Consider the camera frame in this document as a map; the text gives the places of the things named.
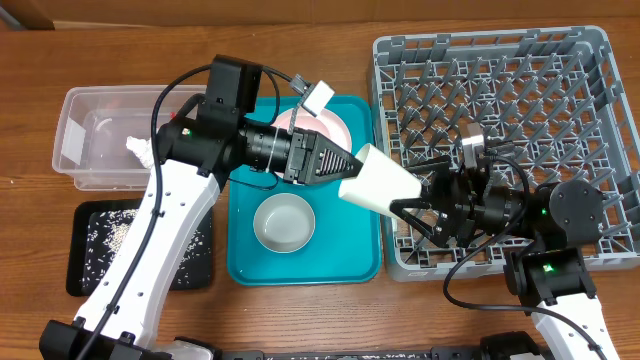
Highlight white napkin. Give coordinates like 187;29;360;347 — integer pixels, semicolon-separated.
126;136;154;169

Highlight black plastic tray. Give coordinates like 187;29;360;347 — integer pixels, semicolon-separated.
65;198;214;297

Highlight grey dishwasher rack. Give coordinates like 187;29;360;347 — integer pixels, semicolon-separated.
370;26;639;271

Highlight large pink plate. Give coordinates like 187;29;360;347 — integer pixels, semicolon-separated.
295;109;352;152

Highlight grey bowl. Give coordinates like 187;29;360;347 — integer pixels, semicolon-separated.
253;193;316;254

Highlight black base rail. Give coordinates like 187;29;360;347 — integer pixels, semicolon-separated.
214;330;556;360

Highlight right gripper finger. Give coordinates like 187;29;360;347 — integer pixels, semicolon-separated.
389;198;450;248
406;155;453;187

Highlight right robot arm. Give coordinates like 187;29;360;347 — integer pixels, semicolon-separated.
390;155;618;359

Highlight cream paper cup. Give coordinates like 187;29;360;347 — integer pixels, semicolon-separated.
338;144;422;219

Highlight teal plastic tray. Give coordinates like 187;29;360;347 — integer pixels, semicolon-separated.
226;95;383;287

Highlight cardboard backdrop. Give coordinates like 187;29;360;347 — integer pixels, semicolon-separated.
1;0;639;29

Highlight clear plastic bin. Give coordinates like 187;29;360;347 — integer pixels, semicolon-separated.
51;84;233;192

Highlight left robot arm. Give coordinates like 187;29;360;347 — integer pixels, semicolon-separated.
39;55;362;359

